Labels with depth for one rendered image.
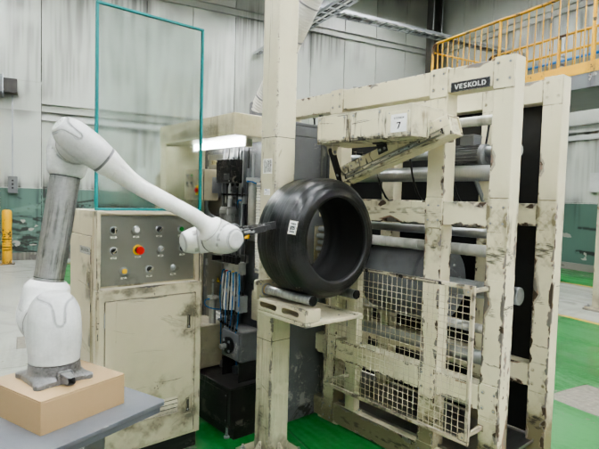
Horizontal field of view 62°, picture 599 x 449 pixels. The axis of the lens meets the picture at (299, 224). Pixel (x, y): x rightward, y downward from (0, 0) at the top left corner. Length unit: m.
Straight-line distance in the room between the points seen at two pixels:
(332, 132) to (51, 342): 1.60
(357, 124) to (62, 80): 9.35
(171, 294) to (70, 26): 9.42
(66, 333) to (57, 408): 0.22
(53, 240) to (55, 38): 9.76
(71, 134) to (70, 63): 9.69
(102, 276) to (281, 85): 1.26
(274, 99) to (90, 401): 1.58
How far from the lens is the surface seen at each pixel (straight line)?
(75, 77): 11.40
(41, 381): 1.78
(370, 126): 2.41
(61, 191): 1.93
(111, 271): 2.56
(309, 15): 2.99
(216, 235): 1.79
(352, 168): 2.65
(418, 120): 2.31
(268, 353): 2.63
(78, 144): 1.78
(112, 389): 1.82
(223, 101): 11.99
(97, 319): 2.53
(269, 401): 2.70
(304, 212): 2.14
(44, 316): 1.75
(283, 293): 2.34
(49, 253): 1.93
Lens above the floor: 1.35
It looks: 3 degrees down
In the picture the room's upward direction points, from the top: 2 degrees clockwise
